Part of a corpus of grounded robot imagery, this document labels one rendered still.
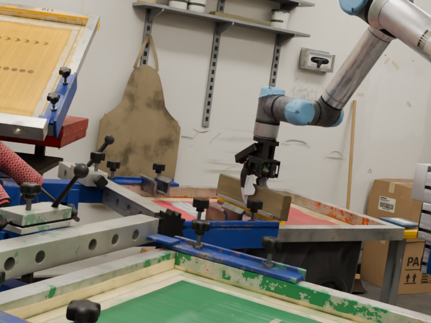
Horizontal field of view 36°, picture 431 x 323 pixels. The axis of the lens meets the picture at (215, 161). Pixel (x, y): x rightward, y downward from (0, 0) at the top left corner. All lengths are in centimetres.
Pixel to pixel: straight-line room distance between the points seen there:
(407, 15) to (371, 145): 355
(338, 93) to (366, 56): 14
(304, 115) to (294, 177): 284
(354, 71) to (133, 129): 225
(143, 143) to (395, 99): 216
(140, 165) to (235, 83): 85
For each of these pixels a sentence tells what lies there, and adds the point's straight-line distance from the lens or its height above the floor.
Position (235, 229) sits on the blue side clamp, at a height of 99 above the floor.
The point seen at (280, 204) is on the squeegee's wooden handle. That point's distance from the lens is 189.
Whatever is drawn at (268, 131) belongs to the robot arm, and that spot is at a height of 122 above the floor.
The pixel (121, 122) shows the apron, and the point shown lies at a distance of 389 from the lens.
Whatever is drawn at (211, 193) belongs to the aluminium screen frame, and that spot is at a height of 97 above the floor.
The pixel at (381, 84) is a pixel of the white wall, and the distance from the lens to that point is 514.
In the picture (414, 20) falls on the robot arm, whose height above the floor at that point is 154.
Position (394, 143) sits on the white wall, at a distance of 532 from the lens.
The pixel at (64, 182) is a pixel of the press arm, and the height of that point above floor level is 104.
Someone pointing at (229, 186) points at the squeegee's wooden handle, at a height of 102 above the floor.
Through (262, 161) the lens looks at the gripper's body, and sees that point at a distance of 195.
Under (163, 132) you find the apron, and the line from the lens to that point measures 403.
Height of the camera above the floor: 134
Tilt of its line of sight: 7 degrees down
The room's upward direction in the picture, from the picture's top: 8 degrees clockwise
